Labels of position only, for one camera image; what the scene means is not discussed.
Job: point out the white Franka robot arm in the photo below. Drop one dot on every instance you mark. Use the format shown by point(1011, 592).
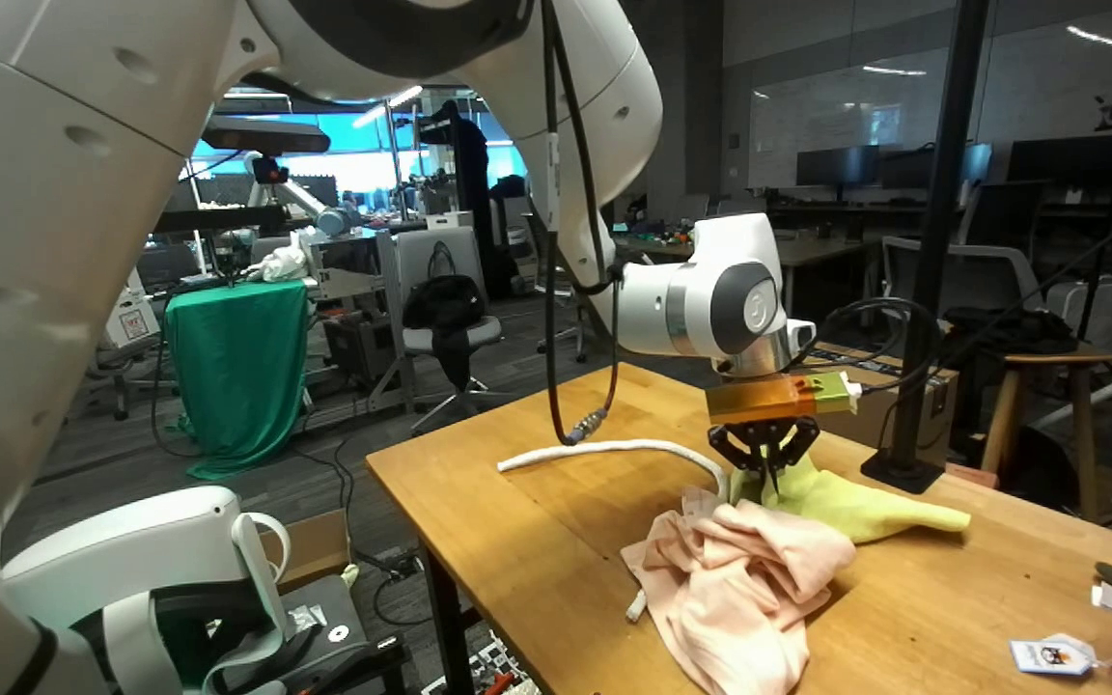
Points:
point(68, 196)

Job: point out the wooden stool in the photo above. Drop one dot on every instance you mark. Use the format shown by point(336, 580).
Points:
point(1043, 359)

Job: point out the black vertical pole stand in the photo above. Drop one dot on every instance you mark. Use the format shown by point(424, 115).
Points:
point(931, 257)

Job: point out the cardboard box with black tape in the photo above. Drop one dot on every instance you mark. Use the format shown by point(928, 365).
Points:
point(875, 408)

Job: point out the small black monitor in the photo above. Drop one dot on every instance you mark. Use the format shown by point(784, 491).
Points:
point(837, 166)

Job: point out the black stereo camera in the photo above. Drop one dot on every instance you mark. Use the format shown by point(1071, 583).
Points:
point(269, 132)

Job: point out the white pipe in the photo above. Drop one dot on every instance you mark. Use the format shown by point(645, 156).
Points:
point(1111, 388)

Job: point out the yellow-green cloth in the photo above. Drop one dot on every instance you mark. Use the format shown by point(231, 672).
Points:
point(879, 509)

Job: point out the peach cloth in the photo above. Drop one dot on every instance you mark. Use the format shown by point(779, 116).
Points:
point(736, 592)

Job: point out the wide black monitor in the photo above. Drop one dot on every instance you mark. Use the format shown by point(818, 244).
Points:
point(1081, 159)

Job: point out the white office chair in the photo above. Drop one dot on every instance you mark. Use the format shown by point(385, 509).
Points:
point(967, 276)

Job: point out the green cloth drape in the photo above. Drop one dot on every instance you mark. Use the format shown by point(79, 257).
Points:
point(241, 374)

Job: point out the black controller box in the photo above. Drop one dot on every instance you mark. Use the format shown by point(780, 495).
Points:
point(348, 630)

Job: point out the wooden desk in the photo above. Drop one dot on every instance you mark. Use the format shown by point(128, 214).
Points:
point(829, 250)

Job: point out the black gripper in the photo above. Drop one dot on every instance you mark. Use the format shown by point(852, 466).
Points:
point(762, 441)

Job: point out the small brown cardboard box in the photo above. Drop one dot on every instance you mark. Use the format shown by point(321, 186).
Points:
point(319, 546)

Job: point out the black backpack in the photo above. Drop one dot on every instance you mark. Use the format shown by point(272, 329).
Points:
point(1007, 339)

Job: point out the white printed sign box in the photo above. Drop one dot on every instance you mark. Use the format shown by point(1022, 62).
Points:
point(134, 313)

